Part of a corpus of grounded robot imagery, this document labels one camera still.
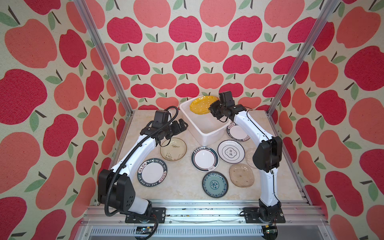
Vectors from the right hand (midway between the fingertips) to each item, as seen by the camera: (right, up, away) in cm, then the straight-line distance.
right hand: (210, 106), depth 92 cm
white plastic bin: (-2, -14, -2) cm, 14 cm away
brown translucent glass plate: (+18, -42, -3) cm, 46 cm away
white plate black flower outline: (+15, -30, +7) cm, 34 cm away
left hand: (-15, -14, -10) cm, 23 cm away
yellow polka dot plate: (-6, +1, +8) cm, 10 cm away
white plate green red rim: (-3, -34, +2) cm, 34 cm away
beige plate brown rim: (-22, -29, +7) cm, 37 cm away
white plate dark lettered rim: (-35, -41, -4) cm, 54 cm away
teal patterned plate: (+2, -46, -8) cm, 47 cm away
